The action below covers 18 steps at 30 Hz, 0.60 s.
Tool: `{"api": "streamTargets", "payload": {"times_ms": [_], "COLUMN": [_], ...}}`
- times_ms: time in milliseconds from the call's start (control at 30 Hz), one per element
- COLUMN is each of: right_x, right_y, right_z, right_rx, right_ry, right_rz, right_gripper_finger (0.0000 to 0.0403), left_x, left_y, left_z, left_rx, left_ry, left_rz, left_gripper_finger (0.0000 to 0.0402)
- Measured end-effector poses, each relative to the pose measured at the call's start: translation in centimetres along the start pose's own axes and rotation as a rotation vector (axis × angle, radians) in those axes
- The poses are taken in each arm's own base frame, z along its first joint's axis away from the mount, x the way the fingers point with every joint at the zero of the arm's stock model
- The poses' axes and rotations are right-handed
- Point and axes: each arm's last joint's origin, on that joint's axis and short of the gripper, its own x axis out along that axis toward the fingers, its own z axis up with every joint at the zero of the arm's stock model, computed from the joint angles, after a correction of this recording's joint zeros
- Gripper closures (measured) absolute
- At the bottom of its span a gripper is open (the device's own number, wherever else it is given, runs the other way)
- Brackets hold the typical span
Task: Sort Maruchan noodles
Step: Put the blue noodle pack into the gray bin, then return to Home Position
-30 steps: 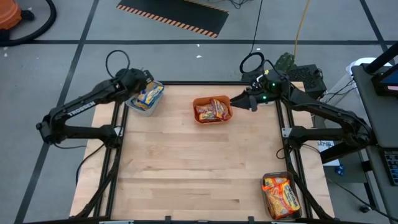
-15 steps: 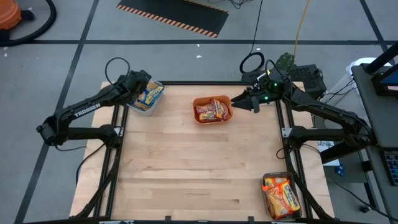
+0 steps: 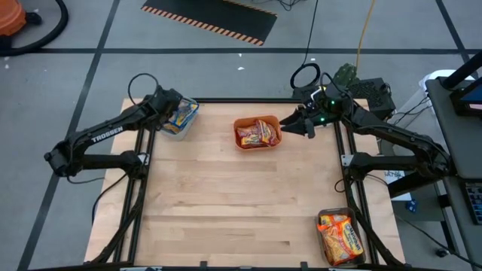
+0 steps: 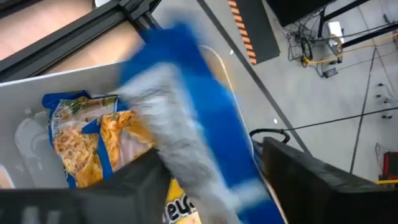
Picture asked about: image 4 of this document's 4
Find red object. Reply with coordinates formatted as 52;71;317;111
382;150;398;181

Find thin white cable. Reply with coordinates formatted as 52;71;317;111
198;44;254;157

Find blue Maruchan ramen pack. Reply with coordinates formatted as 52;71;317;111
118;22;285;224
41;90;121;189
81;109;157;182

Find yellow floor cable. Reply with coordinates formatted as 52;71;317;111
301;30;398;67

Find white plastic bin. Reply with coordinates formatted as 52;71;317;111
0;60;127;191

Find black cable loop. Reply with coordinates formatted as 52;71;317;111
248;105;398;145

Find black floor cable tangle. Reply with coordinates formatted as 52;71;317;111
284;23;315;68

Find white box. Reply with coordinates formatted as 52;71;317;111
326;21;346;48

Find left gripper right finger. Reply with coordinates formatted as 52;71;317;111
262;136;398;224

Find black power strip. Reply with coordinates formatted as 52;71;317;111
321;66;340;79

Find black mat orange stripes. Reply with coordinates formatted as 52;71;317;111
226;0;282;67

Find black table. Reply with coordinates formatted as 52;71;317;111
265;0;398;49

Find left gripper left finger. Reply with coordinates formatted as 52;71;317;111
0;149;172;224

